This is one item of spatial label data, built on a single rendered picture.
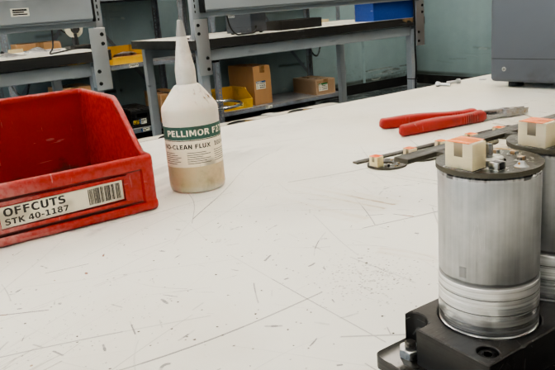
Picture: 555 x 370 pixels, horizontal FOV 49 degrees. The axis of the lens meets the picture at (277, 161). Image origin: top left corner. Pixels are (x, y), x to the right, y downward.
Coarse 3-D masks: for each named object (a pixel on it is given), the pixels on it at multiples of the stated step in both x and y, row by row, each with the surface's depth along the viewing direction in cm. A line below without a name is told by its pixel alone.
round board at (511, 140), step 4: (508, 136) 17; (512, 136) 17; (516, 136) 17; (508, 140) 16; (512, 140) 16; (516, 140) 16; (508, 144) 16; (512, 144) 16; (516, 144) 16; (512, 148) 16; (516, 148) 16; (520, 148) 16; (524, 148) 16; (528, 148) 16; (532, 148) 16; (536, 148) 16; (540, 148) 15; (548, 148) 15; (552, 148) 15; (532, 152) 16; (536, 152) 15; (540, 152) 15; (544, 152) 15; (548, 152) 15; (552, 152) 15
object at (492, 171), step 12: (444, 156) 15; (504, 156) 15; (516, 156) 15; (528, 156) 15; (540, 156) 15; (444, 168) 14; (456, 168) 14; (492, 168) 14; (504, 168) 14; (516, 168) 14; (528, 168) 14; (540, 168) 14
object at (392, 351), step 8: (392, 344) 17; (400, 344) 17; (384, 352) 16; (392, 352) 16; (384, 360) 16; (392, 360) 16; (400, 360) 16; (416, 360) 16; (384, 368) 16; (392, 368) 16; (400, 368) 15; (408, 368) 15; (416, 368) 15; (424, 368) 15; (552, 368) 15
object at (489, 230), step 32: (448, 192) 14; (480, 192) 14; (512, 192) 14; (448, 224) 15; (480, 224) 14; (512, 224) 14; (448, 256) 15; (480, 256) 14; (512, 256) 14; (448, 288) 15; (480, 288) 14; (512, 288) 14; (448, 320) 15; (480, 320) 15; (512, 320) 15
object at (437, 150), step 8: (504, 128) 18; (512, 128) 18; (472, 136) 17; (480, 136) 17; (488, 136) 17; (496, 136) 17; (504, 136) 17; (416, 152) 16; (424, 152) 16; (432, 152) 16; (440, 152) 16; (400, 160) 16; (408, 160) 15; (416, 160) 16
